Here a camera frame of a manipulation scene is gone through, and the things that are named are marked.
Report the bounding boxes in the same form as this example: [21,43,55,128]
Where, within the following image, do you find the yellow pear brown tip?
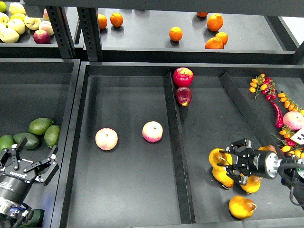
[258,145,277,154]

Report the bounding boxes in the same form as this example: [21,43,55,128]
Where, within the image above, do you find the black tray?
[0,58,80,228]
[63,62,304,228]

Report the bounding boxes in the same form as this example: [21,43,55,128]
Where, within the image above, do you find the black shelf post left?
[46,6,76,59]

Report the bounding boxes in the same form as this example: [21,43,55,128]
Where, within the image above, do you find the black upper left shelf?
[0,7,84,59]

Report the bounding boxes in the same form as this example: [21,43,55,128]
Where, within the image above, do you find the black centre tray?
[63,62,304,228]

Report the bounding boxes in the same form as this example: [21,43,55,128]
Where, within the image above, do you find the cherry tomato bunch bottom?
[271,125,304,159]

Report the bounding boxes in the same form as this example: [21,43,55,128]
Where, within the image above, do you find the yellow pear with stem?
[209,148,233,171]

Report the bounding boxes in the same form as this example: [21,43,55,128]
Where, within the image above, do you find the pink apple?
[95,128,118,151]
[142,121,163,143]

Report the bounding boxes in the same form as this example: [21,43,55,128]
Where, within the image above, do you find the orange right small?
[215,32,228,45]

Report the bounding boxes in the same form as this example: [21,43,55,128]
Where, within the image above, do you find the pink apple right bin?
[283,111,304,131]

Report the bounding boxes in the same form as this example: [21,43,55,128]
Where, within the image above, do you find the orange partly hidden top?
[196,12,208,18]

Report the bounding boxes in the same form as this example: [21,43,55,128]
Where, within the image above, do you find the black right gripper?
[219,139,253,185]

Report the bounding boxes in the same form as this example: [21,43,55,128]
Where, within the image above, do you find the orange cherry tomato vine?
[277,92,304,115]

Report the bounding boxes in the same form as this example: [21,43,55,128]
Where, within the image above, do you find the black left tray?
[0,58,80,228]

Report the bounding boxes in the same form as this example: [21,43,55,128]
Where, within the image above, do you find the green avocado far left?
[0,134,15,151]

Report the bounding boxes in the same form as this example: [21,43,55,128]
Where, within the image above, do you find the red chili pepper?
[270,101,284,128]

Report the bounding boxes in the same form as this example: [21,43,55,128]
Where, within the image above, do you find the yellow pear middle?
[240,175,261,193]

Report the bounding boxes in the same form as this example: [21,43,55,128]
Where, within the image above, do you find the large orange right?
[207,13,224,31]

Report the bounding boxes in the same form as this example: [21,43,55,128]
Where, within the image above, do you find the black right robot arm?
[217,139,304,207]

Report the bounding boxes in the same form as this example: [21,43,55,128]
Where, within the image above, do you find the bright red apple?
[173,67,194,87]

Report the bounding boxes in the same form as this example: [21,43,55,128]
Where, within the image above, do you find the dark red apple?
[175,86,192,106]

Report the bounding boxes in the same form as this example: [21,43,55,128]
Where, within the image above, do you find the white label card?
[291,128,304,145]

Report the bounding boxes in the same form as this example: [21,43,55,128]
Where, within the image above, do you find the pink apple left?
[95,128,118,151]

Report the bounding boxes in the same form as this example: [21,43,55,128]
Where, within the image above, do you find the black shelf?
[0,7,84,59]
[97,9,304,65]

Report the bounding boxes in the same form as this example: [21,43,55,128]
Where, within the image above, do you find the pale yellow apple front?
[0,28,19,43]

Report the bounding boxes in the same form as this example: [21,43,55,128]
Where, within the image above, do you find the red apple upper shelf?
[33,29,51,44]

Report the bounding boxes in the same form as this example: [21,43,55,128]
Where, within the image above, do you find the cherry tomato bunch top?
[249,74,277,101]

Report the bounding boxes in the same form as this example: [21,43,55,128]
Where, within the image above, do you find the cherry tomato bunch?
[249,74,277,101]
[271,125,304,159]

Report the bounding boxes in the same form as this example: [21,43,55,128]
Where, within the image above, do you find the orange front right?
[205,37,224,49]

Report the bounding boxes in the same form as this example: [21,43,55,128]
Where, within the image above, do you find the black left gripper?
[0,137,59,186]

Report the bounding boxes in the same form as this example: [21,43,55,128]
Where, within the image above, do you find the green avocado middle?
[13,133,40,150]

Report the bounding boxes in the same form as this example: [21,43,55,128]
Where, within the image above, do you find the pink apple centre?
[142,121,163,143]

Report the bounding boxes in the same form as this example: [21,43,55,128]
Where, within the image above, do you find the green avocado top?
[28,117,54,135]

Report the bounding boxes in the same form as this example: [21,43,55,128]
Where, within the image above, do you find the pale yellow apple middle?
[7,19,26,35]

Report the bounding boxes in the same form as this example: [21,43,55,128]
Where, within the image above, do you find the pale peach upper shelf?
[38,21,54,37]

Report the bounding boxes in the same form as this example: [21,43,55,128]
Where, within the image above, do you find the orange centre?
[169,27,183,42]

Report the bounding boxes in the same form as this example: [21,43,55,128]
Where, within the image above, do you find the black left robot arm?
[0,137,59,228]

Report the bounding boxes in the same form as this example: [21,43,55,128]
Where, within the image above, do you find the yellow pear left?
[212,167,234,189]

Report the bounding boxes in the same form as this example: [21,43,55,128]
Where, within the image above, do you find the pale yellow apple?
[7,19,26,35]
[0,28,19,43]

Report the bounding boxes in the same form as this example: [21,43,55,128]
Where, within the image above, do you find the yellow pear bottom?
[228,196,257,219]

